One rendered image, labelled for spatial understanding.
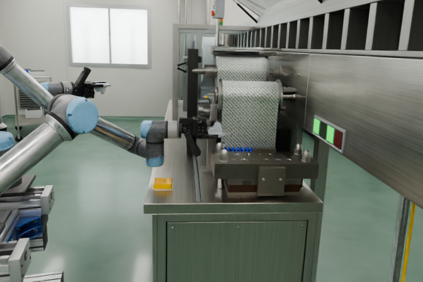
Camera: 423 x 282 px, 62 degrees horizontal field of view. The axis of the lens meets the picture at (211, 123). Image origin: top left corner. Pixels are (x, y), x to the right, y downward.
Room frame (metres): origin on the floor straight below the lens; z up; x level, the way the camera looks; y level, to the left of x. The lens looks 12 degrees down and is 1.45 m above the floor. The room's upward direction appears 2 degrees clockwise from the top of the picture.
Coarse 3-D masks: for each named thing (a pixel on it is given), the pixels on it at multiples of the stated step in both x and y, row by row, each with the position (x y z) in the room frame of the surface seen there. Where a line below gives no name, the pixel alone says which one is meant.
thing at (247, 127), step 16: (224, 112) 1.44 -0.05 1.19; (240, 112) 1.45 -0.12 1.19; (256, 112) 1.45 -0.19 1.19; (272, 112) 1.46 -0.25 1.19; (224, 128) 1.44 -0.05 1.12; (240, 128) 1.45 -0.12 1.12; (256, 128) 1.45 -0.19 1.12; (272, 128) 1.46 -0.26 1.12; (224, 144) 1.44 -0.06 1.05; (240, 144) 1.45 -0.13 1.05; (256, 144) 1.45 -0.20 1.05; (272, 144) 1.46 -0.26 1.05
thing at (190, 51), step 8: (192, 48) 1.91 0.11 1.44; (192, 56) 1.76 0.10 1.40; (192, 64) 1.76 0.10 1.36; (192, 72) 1.76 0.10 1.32; (192, 80) 1.76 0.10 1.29; (192, 88) 1.76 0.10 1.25; (192, 96) 1.76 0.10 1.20; (192, 104) 1.76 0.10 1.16; (192, 112) 1.76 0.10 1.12; (192, 152) 1.76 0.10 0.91
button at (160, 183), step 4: (156, 180) 1.33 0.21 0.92; (160, 180) 1.33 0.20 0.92; (164, 180) 1.33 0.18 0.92; (168, 180) 1.33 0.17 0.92; (156, 184) 1.29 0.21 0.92; (160, 184) 1.29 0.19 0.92; (164, 184) 1.29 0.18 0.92; (168, 184) 1.29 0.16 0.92; (156, 188) 1.29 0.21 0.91; (160, 188) 1.29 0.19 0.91; (164, 188) 1.29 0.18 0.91; (168, 188) 1.29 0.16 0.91
